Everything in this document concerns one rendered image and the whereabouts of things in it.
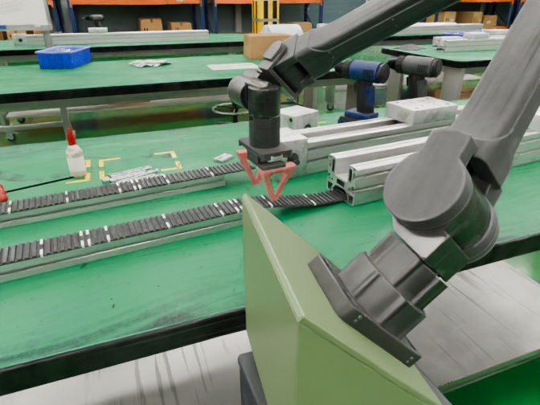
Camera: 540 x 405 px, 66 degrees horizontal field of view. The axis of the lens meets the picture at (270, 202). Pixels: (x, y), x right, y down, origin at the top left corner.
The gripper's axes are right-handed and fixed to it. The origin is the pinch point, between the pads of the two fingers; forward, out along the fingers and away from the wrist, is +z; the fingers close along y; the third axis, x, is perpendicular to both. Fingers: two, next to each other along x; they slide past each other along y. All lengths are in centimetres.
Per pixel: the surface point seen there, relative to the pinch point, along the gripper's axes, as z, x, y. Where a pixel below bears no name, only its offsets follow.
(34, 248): 2.4, 40.5, 1.0
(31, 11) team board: -22, 33, 294
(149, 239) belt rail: 4.6, 23.2, -0.9
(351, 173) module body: -0.8, -18.5, -3.1
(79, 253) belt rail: 3.8, 34.4, -1.3
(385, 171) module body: -0.3, -26.4, -4.6
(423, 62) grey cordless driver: -15, -73, 33
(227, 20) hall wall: 29, -405, 1013
